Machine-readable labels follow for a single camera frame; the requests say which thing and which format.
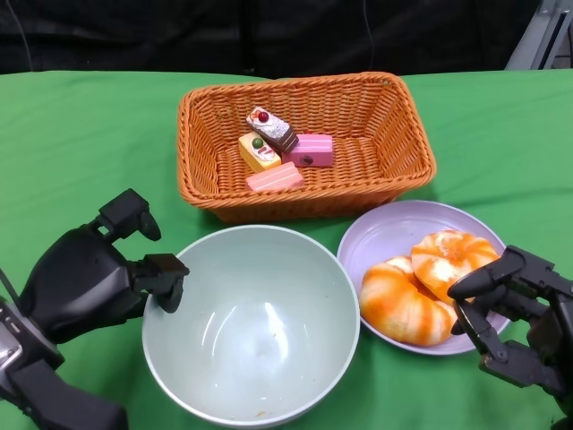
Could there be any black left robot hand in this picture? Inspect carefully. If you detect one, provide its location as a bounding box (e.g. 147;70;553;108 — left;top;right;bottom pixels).
20;187;192;345

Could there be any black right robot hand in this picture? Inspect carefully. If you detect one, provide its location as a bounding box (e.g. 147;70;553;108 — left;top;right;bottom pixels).
447;245;573;398

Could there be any round ring-shaped orange bread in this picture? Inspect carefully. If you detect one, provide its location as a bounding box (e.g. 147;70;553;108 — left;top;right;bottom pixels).
410;228;500;305

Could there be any oval orange bread roll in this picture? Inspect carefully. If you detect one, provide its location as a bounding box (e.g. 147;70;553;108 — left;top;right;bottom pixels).
358;254;458;347

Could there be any grey round bowl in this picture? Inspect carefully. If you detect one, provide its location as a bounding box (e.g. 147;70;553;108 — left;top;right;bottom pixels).
141;224;361;429

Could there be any yellow layered cake slice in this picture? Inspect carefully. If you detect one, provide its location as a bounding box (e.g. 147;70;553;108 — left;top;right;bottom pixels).
237;131;283;175

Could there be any salmon striped cake slice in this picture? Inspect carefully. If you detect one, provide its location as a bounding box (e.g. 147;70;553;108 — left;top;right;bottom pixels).
244;161;304;194

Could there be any chocolate cake slice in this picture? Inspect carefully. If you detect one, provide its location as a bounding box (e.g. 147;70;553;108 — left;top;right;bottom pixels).
245;106;300;153

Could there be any pink cake slice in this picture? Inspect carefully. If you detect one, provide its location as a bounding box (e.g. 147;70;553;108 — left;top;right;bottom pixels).
281;133;335;168

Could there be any lavender round plate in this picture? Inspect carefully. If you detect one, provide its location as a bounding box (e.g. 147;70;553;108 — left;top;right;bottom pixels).
336;200;511;357

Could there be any orange wicker basket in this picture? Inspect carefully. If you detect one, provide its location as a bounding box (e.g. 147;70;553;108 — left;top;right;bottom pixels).
176;71;438;223

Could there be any green tablecloth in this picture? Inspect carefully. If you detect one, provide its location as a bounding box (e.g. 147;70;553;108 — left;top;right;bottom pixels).
0;67;573;430

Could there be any black backdrop curtain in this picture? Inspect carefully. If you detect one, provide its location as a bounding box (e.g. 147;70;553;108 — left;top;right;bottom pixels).
0;0;538;82

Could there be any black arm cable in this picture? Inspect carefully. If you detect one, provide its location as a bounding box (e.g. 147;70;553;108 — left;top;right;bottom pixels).
0;268;21;302

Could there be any grey aluminium frame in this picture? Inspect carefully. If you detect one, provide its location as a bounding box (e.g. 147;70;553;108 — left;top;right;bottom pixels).
505;0;573;71

